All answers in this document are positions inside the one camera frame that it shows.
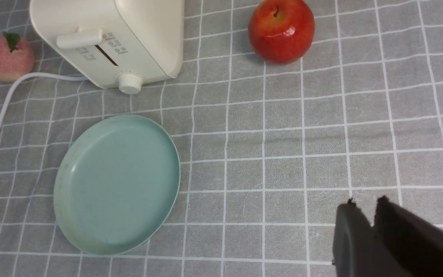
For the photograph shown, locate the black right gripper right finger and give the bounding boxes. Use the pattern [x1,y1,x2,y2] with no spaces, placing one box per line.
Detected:
[373,196,443,277]

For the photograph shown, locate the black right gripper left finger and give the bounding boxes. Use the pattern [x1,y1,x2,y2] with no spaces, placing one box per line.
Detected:
[332,199,412,277]

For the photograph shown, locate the white two-slot toaster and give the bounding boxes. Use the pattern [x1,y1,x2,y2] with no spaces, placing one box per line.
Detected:
[29,0,185,95]

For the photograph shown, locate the grey checked tablecloth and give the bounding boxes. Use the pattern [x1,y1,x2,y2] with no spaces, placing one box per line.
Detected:
[0,0,443,277]

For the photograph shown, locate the red apple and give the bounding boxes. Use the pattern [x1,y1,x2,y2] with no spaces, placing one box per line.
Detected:
[248,0,315,65]

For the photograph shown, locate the light green round plate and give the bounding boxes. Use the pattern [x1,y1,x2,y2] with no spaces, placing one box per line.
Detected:
[54,115,181,255]

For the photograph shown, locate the pink peach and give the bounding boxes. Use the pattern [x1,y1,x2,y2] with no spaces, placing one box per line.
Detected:
[0,32,35,83]

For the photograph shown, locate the white power cable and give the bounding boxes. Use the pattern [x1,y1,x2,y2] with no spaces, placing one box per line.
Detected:
[0,72,88,168]

